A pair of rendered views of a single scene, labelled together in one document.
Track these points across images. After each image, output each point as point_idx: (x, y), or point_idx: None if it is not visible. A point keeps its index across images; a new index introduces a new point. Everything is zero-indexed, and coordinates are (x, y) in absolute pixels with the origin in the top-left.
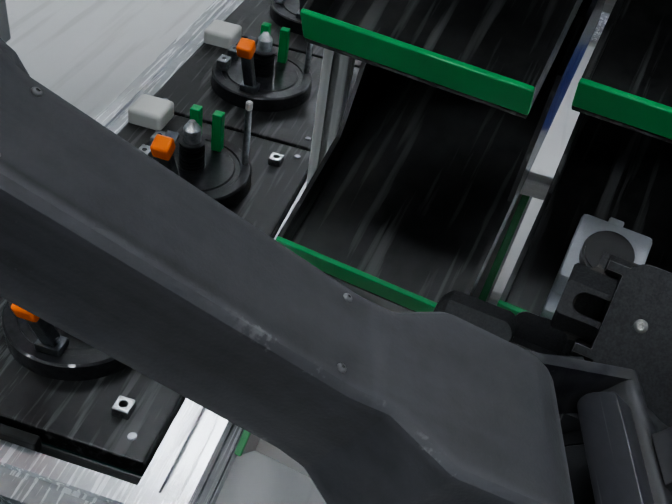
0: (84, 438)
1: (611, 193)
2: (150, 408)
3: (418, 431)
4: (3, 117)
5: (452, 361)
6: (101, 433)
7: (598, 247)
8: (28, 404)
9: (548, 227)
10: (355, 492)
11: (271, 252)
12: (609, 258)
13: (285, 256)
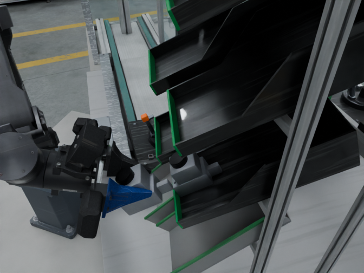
0: (137, 156)
1: (238, 161)
2: (155, 161)
3: None
4: None
5: (8, 95)
6: (141, 158)
7: (176, 154)
8: (139, 143)
9: (212, 158)
10: None
11: (0, 60)
12: (92, 120)
13: (2, 62)
